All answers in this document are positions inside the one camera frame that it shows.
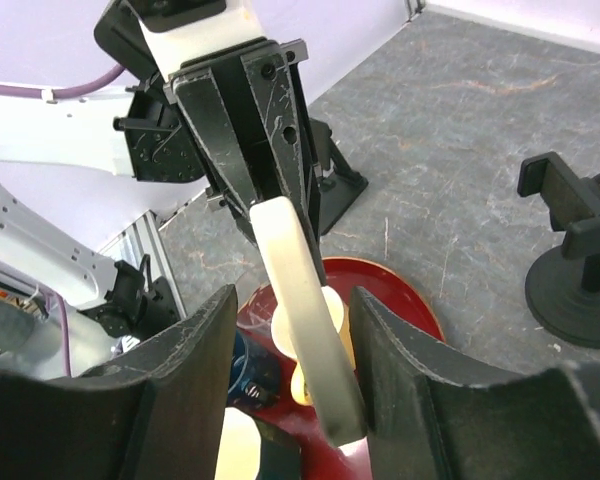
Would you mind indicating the round red tray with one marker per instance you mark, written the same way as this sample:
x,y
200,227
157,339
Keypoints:
x,y
396,298

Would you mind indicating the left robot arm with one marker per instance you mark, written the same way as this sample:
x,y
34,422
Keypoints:
x,y
109,109

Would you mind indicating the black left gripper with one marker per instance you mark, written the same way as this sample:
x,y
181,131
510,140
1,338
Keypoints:
x,y
216,99

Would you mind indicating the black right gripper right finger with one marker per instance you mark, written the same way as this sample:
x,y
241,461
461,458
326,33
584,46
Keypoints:
x,y
436,413

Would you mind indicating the cream cased smartphone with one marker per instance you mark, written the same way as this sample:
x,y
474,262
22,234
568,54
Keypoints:
x,y
293,276

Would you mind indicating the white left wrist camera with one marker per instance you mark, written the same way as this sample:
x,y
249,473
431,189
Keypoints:
x,y
178,32

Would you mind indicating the yellow handled cream mug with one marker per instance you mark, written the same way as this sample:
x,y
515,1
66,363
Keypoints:
x,y
316,337

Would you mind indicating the dark blue cup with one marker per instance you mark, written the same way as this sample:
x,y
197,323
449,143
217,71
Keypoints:
x,y
255,375

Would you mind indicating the black phone stand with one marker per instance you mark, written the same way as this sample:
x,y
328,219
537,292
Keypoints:
x,y
562,286

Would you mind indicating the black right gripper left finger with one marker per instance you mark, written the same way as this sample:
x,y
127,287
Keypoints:
x,y
155,412

